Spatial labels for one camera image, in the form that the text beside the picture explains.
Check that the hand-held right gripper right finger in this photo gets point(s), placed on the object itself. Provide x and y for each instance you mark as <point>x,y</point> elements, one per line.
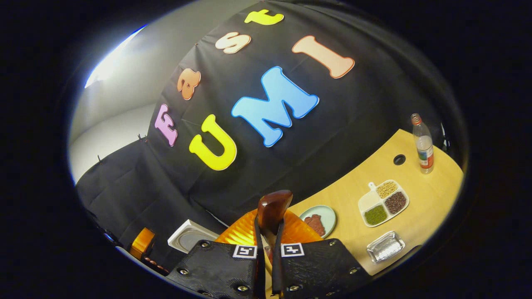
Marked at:
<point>277,274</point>

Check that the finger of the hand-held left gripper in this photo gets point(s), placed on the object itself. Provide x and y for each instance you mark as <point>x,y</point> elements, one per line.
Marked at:
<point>142,243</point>

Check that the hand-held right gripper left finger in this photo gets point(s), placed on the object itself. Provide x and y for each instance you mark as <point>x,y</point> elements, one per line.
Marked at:
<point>259,274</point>

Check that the brown wooden spoon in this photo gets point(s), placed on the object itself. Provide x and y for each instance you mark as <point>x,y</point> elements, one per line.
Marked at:
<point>273,207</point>

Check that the brown cooked meat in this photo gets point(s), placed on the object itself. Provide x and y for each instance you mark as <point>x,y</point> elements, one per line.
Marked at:
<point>316,225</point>

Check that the light green plate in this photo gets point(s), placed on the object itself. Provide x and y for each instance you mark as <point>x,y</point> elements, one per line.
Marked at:
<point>328,216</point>

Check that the black backdrop cloth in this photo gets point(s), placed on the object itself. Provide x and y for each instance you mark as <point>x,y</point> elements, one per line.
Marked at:
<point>257,166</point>

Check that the green mung beans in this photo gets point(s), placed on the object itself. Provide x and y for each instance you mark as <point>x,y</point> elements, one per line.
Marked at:
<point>375,215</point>

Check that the small white grain portion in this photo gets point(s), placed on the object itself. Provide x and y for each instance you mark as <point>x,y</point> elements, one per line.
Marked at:
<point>369,202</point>

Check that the white divided tray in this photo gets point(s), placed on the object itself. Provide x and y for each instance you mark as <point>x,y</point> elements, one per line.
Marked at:
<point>383,203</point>

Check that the dark red beans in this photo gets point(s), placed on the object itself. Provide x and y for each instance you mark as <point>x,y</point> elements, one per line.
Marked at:
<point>395,202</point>

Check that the yellow soybeans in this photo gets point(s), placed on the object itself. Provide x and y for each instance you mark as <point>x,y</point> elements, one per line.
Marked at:
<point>387,189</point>

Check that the clear plastic water bottle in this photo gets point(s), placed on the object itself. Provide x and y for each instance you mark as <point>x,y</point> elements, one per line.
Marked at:
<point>424,149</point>

